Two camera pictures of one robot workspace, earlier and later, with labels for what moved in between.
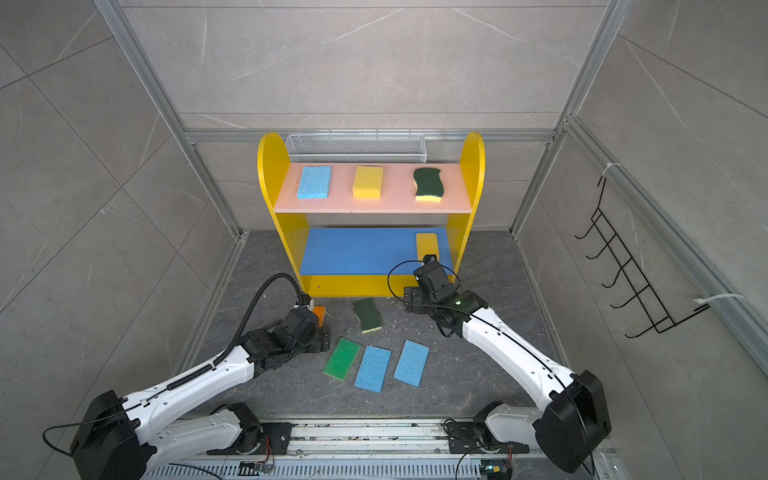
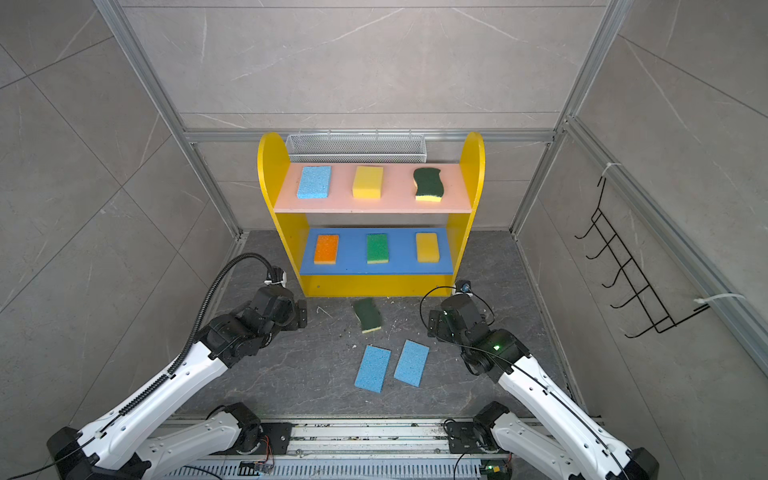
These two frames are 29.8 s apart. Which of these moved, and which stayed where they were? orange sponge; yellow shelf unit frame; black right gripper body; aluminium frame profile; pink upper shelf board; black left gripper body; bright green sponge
Moved: bright green sponge; black right gripper body; black left gripper body; orange sponge
Stayed: aluminium frame profile; pink upper shelf board; yellow shelf unit frame
